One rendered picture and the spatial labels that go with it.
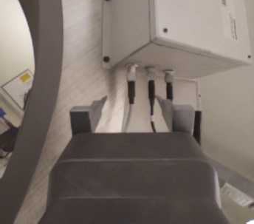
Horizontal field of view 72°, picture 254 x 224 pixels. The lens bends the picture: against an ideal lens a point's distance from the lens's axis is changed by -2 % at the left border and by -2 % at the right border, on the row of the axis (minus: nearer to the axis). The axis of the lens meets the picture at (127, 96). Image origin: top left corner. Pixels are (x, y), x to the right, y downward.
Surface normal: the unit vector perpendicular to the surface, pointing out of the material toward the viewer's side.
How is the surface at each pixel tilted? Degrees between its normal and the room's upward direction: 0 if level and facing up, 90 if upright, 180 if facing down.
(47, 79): 90
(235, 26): 90
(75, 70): 90
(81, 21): 90
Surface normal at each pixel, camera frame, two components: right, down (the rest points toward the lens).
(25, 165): 0.47, -0.12
